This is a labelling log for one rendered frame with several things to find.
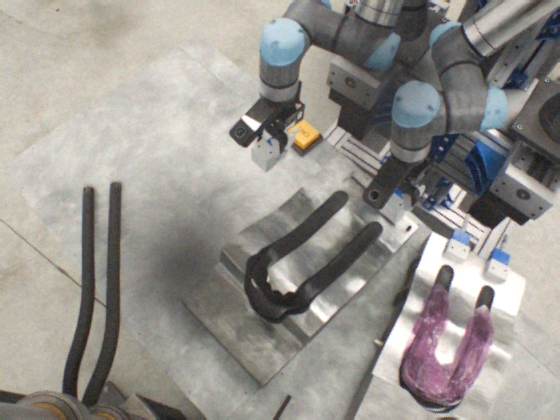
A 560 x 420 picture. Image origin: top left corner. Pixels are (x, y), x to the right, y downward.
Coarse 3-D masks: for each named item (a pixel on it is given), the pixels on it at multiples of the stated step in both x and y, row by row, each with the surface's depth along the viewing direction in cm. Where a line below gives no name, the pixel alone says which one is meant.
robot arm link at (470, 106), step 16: (464, 64) 80; (448, 80) 81; (464, 80) 78; (480, 80) 79; (448, 96) 78; (464, 96) 77; (480, 96) 77; (496, 96) 76; (448, 112) 77; (464, 112) 77; (480, 112) 76; (496, 112) 76; (448, 128) 78; (464, 128) 78; (480, 128) 78; (496, 128) 80
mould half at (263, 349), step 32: (320, 192) 114; (352, 192) 114; (256, 224) 106; (288, 224) 110; (352, 224) 111; (384, 224) 111; (224, 256) 103; (288, 256) 103; (320, 256) 107; (384, 256) 108; (192, 288) 105; (224, 288) 106; (288, 288) 98; (352, 288) 104; (224, 320) 102; (256, 320) 103; (288, 320) 98; (320, 320) 96; (256, 352) 100; (288, 352) 100
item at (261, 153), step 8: (296, 128) 116; (256, 144) 110; (264, 144) 111; (256, 152) 110; (264, 152) 110; (272, 152) 110; (256, 160) 113; (264, 160) 109; (272, 160) 111; (264, 168) 112
